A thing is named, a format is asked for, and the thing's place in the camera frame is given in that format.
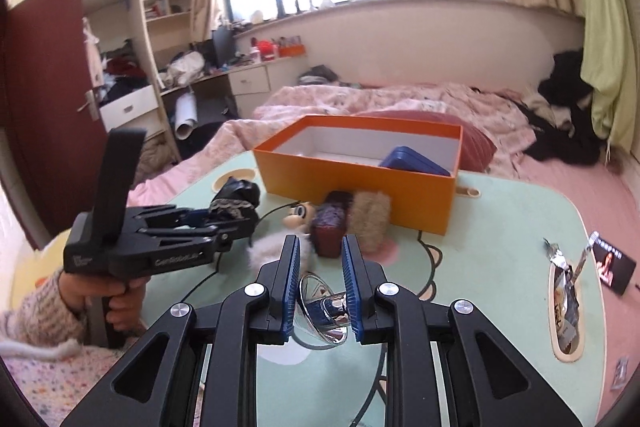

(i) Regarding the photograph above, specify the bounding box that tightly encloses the white wardrobe shelf unit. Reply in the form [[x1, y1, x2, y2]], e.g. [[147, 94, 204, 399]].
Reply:
[[80, 0, 201, 158]]

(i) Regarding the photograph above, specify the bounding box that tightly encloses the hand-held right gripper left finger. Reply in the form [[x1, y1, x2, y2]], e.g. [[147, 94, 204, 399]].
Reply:
[[60, 234, 303, 427]]

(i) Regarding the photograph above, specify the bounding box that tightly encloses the black monitor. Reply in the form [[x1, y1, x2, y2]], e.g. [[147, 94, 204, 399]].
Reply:
[[212, 27, 236, 65]]

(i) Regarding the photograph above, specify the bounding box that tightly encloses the pink floral blanket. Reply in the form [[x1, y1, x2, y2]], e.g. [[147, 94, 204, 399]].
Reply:
[[127, 82, 541, 208]]

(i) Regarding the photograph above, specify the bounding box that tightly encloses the white desk with drawers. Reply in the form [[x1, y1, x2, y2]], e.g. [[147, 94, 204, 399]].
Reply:
[[160, 57, 311, 122]]

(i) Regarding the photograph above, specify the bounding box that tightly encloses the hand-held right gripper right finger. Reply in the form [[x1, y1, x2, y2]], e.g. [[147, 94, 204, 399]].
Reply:
[[340, 234, 583, 427]]

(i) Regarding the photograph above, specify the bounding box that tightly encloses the silver reflector bulb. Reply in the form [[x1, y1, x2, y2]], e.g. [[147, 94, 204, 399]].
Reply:
[[297, 272, 351, 350]]

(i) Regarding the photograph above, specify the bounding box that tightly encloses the speckled pink clothing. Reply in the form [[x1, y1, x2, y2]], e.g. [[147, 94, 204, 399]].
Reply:
[[0, 342, 133, 427]]

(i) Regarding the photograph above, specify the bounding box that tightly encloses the beige furry pouch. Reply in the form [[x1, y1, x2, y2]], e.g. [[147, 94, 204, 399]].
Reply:
[[347, 191, 392, 253]]

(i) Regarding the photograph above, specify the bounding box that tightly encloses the small grey sachet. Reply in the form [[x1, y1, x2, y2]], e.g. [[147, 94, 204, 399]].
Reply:
[[612, 357, 629, 390]]

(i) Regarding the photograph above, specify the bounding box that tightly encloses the black clothes pile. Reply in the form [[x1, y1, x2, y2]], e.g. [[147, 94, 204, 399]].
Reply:
[[520, 49, 603, 168]]

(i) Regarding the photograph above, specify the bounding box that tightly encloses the person's left hand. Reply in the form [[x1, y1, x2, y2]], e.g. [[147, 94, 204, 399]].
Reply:
[[57, 271, 147, 333]]

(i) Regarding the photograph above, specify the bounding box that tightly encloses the person's left forearm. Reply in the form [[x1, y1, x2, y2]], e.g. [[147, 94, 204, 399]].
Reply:
[[0, 274, 88, 360]]

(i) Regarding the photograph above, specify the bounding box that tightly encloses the light green cartoon desktop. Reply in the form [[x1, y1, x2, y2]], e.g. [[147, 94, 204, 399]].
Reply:
[[127, 152, 618, 427]]

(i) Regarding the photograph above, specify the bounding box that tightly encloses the rolled white paper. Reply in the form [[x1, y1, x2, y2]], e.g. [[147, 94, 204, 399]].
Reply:
[[172, 92, 198, 140]]

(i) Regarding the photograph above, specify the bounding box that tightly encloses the blue metal tin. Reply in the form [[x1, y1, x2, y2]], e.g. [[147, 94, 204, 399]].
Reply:
[[378, 146, 452, 178]]

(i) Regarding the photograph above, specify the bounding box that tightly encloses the grey clothing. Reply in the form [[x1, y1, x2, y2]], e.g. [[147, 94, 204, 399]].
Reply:
[[300, 64, 341, 85]]

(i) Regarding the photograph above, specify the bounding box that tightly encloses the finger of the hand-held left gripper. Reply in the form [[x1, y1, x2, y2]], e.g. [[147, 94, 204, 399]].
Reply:
[[132, 206, 219, 234], [149, 219, 261, 254]]

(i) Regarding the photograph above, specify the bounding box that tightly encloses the red-brown door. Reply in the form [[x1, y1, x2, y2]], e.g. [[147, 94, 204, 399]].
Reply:
[[0, 0, 108, 250]]

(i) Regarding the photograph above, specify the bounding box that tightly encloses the orange cardboard box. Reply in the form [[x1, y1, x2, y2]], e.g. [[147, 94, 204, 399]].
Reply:
[[252, 115, 463, 236]]

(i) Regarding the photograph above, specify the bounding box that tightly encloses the black photo card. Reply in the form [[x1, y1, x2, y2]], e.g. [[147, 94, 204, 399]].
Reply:
[[587, 231, 637, 295]]

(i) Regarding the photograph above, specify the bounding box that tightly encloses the white fuzzy bundle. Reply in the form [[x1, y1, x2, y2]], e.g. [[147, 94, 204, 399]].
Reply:
[[247, 232, 313, 278]]

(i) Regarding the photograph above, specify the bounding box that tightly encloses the white bag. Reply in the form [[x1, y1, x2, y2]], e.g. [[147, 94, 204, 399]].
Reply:
[[165, 52, 206, 85]]

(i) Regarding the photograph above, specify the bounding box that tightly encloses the metal door handle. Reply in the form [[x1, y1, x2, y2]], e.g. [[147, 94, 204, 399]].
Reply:
[[77, 89, 99, 120]]

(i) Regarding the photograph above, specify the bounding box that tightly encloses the small big-eyed doll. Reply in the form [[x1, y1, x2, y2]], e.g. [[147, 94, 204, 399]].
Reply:
[[282, 201, 318, 233]]

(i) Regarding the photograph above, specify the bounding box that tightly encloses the yellow cushion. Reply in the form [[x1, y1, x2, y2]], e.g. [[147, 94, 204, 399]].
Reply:
[[10, 227, 76, 303]]

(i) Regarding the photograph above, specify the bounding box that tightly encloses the silver foil wrapper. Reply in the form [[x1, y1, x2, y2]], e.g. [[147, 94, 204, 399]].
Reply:
[[544, 238, 583, 353]]

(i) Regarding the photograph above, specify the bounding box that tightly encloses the green curtain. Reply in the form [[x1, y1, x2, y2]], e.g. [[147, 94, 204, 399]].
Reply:
[[565, 0, 640, 152]]

